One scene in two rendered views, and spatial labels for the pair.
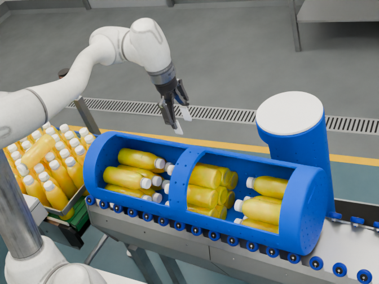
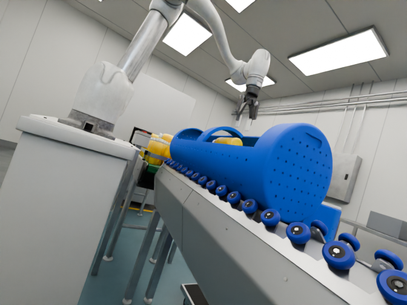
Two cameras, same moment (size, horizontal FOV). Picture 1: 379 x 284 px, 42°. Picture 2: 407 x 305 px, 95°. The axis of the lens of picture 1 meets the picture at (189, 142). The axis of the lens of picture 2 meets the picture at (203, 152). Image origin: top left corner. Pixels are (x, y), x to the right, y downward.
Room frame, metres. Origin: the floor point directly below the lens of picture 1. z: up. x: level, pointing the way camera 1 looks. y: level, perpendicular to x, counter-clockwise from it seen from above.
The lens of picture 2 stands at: (0.41, -0.24, 1.04)
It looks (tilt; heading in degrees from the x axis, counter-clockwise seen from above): 3 degrees up; 22
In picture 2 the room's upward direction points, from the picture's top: 18 degrees clockwise
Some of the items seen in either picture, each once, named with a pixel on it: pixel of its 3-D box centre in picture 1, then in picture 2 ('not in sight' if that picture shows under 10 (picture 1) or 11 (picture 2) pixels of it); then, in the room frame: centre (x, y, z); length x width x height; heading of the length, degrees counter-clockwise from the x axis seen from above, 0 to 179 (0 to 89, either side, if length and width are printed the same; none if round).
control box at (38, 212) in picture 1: (18, 209); (140, 138); (1.54, 0.75, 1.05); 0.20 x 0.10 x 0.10; 48
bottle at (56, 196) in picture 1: (58, 200); (156, 152); (1.58, 0.61, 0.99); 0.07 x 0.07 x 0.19
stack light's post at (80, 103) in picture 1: (116, 173); (187, 207); (2.14, 0.45, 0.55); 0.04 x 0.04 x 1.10; 48
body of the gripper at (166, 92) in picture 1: (167, 88); (250, 96); (1.39, 0.01, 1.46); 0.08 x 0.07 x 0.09; 138
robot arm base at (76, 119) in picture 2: not in sight; (91, 124); (0.90, 0.44, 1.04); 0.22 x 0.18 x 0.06; 52
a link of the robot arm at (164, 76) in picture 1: (161, 70); (254, 83); (1.39, 0.01, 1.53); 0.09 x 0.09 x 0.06
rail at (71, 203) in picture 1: (91, 178); (177, 162); (1.67, 0.47, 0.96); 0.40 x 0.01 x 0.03; 138
